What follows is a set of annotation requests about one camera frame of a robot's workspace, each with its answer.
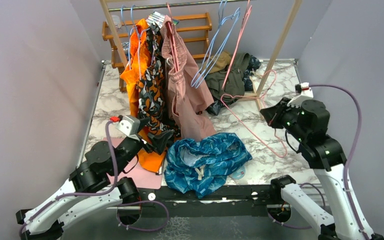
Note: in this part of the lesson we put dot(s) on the dark navy patterned garment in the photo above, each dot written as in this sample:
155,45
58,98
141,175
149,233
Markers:
254,64

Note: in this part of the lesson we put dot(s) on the hanger holding pink shorts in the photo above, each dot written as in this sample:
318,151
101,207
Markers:
172,39

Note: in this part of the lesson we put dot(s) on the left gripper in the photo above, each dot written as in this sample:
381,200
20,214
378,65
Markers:
159,141

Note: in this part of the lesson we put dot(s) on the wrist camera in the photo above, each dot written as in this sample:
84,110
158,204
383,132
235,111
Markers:
128,125
303,92

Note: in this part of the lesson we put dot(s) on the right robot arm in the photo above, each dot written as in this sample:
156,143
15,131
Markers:
308,124

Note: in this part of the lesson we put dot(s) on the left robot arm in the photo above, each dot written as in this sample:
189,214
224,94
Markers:
95,184

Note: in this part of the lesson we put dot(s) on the wooden clothes rack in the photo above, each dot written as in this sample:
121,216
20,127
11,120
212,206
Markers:
256,94

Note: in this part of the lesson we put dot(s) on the pink mat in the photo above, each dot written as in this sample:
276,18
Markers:
141,177

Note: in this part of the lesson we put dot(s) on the blue patterned shorts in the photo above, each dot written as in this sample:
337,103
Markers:
203,166

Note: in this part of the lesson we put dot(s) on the marker pen pack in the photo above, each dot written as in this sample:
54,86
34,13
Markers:
156,18

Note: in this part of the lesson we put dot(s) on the blue wire hanger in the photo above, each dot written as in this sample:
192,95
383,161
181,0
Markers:
226,23

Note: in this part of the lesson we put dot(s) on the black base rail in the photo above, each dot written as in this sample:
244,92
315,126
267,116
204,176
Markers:
227,201

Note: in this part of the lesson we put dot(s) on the pink shorts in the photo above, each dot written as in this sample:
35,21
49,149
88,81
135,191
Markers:
186,104

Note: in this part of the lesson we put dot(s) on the orange shorts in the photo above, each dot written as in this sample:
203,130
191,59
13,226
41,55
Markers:
149,161

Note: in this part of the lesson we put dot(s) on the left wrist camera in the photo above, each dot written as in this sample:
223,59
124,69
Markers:
128,125

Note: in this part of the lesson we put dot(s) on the camouflage patterned shorts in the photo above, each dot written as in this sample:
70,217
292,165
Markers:
152,101

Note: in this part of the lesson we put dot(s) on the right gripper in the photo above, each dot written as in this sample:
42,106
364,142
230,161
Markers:
273,114

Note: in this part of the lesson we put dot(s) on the wooden shelf unit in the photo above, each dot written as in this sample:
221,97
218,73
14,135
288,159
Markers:
194,29

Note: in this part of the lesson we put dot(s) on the blue lidded jar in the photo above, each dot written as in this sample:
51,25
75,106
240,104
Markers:
126,49

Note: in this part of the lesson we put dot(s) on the olive green garment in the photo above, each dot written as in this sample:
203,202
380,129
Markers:
234,85

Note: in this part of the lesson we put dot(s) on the tan garment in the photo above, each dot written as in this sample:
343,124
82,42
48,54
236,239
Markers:
218,63

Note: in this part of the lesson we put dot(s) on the clear plastic cup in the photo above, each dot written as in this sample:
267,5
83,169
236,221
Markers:
117,22

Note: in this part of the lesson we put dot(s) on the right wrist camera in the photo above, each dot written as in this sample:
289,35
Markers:
303,92

